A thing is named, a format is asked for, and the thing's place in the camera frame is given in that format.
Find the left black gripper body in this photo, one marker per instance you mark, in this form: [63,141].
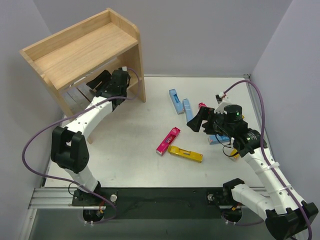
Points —
[105,84]

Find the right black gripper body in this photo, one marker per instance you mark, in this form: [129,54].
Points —
[208,120]

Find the pink toothpaste box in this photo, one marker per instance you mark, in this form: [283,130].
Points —
[167,141]
[201,104]

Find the silver toothpaste box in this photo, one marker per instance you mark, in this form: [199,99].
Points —
[70,98]
[81,98]
[89,93]

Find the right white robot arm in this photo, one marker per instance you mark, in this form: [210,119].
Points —
[285,212]

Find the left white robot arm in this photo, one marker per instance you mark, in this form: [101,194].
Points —
[69,148]

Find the wooden two-tier shelf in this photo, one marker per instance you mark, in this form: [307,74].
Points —
[78,54]

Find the yellow toothpaste box near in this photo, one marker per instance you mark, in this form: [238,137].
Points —
[234,154]

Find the yellow toothpaste box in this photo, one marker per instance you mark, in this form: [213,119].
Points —
[190,155]
[234,154]

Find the blue toothpaste box middle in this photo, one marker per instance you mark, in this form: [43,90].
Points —
[187,110]

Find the blue toothpaste box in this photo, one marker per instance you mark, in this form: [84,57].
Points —
[216,139]
[176,101]
[187,110]

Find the blue toothpaste box near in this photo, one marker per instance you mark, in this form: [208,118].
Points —
[216,139]

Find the blue toothpaste box far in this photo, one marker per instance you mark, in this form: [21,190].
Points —
[176,101]

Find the yellow toothpaste box front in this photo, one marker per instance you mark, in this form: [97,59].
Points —
[190,155]

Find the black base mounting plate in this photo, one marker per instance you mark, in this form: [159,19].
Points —
[164,212]

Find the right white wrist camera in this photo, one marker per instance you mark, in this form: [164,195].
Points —
[223,101]

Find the aluminium frame rail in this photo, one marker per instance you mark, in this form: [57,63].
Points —
[52,197]

